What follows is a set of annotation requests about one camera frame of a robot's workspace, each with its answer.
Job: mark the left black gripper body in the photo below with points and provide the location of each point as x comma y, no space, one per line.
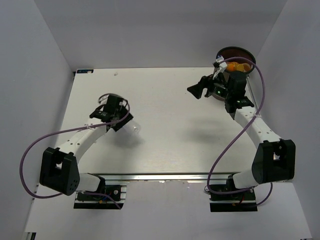
120,114

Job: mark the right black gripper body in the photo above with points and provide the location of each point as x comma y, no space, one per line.
218,84

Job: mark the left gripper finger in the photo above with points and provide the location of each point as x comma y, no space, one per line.
103,99
121,124

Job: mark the orange juice bottle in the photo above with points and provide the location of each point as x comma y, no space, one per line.
231,66
243,67

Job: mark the clear bottle blue label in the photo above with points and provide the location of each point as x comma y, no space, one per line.
131,127

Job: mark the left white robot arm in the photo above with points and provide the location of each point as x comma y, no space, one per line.
59,167

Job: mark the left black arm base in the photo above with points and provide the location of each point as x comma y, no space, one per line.
100,195

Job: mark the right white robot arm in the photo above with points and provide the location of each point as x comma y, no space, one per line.
274,160

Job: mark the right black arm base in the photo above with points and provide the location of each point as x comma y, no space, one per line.
230,203

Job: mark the brown cylindrical bin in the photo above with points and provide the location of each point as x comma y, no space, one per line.
235,51

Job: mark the blue table corner sticker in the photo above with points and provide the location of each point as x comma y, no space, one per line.
84,71

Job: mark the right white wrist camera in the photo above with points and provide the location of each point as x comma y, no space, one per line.
219,67

